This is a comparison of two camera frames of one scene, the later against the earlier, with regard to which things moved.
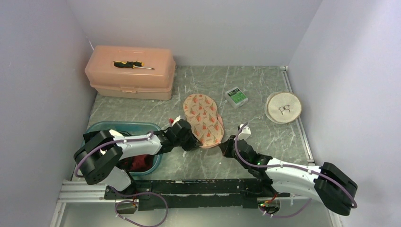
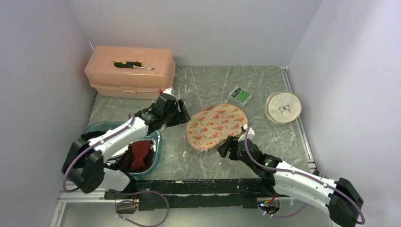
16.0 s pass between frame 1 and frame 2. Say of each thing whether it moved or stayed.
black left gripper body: moved
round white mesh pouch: stayed
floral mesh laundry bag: moved
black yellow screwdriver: stayed
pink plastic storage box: stayed
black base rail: stayed
